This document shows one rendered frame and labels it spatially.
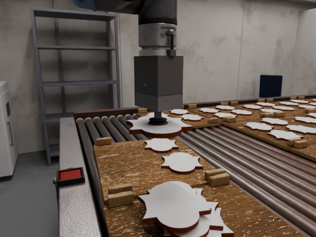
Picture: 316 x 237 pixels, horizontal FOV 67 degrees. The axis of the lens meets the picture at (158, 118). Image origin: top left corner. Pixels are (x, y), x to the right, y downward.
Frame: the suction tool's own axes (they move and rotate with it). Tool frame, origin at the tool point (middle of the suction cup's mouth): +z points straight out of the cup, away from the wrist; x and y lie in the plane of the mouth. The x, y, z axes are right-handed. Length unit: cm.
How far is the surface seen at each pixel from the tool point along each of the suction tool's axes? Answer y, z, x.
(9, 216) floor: 174, 112, 25
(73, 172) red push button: 29.5, 19.1, 10.3
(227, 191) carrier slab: -6.2, 18.4, -17.5
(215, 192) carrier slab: -4.5, 18.4, -14.9
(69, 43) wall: 310, -37, -78
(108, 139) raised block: 44.3, 16.2, -8.7
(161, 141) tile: 32.7, 17.3, -25.9
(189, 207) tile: -10.7, 13.2, 0.4
